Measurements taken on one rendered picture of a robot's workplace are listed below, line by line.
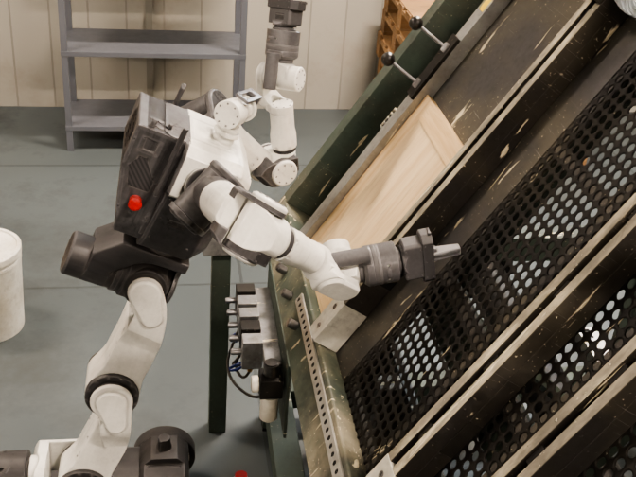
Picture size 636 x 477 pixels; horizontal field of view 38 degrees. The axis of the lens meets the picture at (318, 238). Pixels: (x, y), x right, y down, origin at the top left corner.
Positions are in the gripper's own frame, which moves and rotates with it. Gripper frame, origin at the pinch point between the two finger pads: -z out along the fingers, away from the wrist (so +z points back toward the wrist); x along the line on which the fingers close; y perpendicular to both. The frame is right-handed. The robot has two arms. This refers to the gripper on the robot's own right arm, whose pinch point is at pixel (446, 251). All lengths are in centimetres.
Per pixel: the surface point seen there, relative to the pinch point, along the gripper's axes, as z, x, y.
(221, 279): 53, -53, 86
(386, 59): -4, 17, 71
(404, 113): -6, 3, 65
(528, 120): -23.7, 19.4, 15.5
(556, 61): -29.7, 31.9, 15.5
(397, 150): -2, -4, 58
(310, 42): -13, -88, 385
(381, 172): 3, -9, 57
